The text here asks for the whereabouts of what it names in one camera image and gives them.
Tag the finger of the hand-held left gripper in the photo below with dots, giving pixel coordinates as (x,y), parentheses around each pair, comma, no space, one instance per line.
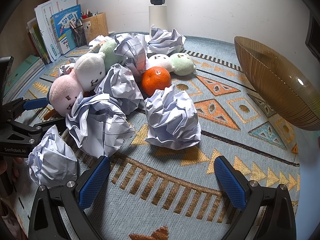
(47,127)
(35,104)

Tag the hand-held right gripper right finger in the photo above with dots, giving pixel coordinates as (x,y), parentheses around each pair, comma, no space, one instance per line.
(228,180)

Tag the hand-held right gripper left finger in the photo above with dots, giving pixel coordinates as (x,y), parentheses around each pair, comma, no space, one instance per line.
(96,180)

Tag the large pink white green plush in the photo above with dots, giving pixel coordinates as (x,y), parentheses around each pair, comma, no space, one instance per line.
(88,71)

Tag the amber ribbed glass bowl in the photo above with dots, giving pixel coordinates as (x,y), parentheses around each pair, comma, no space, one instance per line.
(277,80)

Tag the orange mandarin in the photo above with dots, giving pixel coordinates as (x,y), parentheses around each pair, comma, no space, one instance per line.
(156,81)

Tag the small white green plush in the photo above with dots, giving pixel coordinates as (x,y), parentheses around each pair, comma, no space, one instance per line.
(181,63)

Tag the person's left hand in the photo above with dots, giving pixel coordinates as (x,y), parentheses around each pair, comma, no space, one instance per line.
(15,170)

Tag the flat stack of teal books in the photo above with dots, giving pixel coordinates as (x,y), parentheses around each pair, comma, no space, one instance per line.
(22,71)

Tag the blue patterned woven mat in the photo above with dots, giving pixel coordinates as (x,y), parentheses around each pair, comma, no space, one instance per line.
(225,135)

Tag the upright green books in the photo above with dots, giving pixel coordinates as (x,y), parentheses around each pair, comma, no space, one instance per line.
(36,42)

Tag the blue illustrated workbook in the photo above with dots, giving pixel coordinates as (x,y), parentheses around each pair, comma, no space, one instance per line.
(65,32)

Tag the black mesh pen holder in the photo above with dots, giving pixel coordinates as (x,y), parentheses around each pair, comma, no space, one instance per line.
(79,36)

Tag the bunch of silver pens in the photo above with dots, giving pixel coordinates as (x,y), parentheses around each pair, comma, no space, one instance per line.
(73,25)

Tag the white paper booklets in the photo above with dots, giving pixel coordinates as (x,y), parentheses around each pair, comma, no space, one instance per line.
(50,7)

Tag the bunch of red and dark pens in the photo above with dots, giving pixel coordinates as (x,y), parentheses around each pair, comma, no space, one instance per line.
(90,13)

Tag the white desk lamp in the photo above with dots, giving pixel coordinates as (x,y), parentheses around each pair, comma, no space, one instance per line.
(158,17)

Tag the black monitor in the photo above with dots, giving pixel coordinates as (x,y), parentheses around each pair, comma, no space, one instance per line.
(314,37)

